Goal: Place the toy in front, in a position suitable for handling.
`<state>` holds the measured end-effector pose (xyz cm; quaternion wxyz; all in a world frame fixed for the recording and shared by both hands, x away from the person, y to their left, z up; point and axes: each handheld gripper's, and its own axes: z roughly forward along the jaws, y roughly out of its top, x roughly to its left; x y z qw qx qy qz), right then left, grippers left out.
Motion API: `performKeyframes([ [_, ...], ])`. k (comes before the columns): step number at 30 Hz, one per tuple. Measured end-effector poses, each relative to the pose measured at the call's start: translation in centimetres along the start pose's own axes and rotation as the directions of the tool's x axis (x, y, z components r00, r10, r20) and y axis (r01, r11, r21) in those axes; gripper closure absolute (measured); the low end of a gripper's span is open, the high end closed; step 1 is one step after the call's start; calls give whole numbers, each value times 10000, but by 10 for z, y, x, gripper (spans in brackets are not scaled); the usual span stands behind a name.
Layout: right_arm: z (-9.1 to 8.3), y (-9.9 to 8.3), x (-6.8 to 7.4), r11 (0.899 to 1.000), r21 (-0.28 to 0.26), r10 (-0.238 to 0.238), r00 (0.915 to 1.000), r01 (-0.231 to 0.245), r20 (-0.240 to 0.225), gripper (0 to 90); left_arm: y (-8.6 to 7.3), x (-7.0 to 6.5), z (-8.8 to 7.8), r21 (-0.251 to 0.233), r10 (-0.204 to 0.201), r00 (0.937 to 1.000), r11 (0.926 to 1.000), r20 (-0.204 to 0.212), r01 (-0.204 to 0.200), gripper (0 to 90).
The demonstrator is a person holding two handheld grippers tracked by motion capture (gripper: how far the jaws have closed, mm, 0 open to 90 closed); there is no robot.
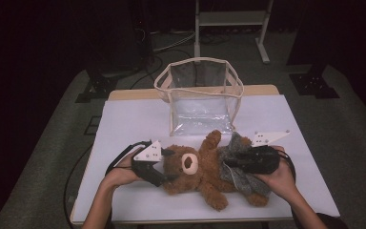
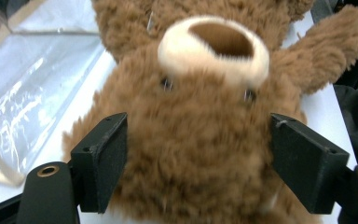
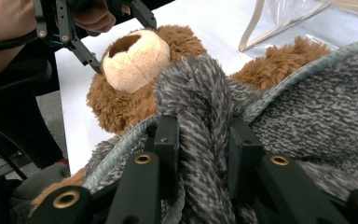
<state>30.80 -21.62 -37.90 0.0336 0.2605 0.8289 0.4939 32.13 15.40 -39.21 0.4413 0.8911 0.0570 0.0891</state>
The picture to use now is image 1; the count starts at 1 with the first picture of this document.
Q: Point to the grey fluffy cloth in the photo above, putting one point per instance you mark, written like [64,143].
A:
[241,181]

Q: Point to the white metal stand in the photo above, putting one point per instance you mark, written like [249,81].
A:
[232,18]

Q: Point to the person's left hand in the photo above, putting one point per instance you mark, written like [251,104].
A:
[120,175]

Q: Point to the transparent bag with beige trim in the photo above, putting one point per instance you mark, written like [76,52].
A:
[200,111]

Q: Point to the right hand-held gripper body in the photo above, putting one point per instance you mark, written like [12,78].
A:
[263,160]

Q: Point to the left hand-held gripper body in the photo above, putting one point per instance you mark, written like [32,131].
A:
[147,152]

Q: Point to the person's right hand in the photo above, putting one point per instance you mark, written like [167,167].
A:
[281,183]

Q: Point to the black floor socket plate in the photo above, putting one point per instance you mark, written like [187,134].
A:
[92,127]

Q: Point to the brown teddy bear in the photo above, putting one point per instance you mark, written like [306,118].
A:
[203,171]

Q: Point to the black stand base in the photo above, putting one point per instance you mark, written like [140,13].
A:
[100,86]
[311,84]

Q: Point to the wooden table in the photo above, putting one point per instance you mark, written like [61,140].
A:
[130,94]

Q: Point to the white table sheet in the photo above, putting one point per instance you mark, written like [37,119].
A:
[133,120]

